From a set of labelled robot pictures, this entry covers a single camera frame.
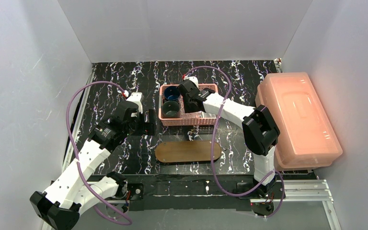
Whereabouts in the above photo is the oval wooden tray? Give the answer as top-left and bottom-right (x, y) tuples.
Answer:
(155, 140), (222, 164)

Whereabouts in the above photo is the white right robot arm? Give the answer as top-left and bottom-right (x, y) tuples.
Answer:
(177, 80), (280, 194)

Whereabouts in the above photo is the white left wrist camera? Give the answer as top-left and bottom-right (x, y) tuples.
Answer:
(127, 92), (144, 113)

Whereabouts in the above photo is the dark grey cup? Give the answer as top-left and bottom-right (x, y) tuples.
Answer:
(161, 101), (180, 118)

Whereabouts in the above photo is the pink perforated plastic basket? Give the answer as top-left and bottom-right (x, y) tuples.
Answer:
(157, 84), (217, 127)

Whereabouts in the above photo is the dark blue cup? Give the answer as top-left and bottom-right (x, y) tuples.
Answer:
(163, 85), (181, 102)

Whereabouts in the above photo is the large pink storage box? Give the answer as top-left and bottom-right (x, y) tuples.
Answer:
(255, 72), (343, 171)

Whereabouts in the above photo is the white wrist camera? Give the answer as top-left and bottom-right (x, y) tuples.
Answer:
(184, 76), (198, 88)
(127, 92), (144, 113)

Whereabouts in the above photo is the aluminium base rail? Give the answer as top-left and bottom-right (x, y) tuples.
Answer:
(250, 180), (341, 230)

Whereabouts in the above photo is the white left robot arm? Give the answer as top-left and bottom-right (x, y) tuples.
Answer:
(30, 101), (156, 230)

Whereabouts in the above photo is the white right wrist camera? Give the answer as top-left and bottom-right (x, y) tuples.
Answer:
(184, 76), (198, 88)

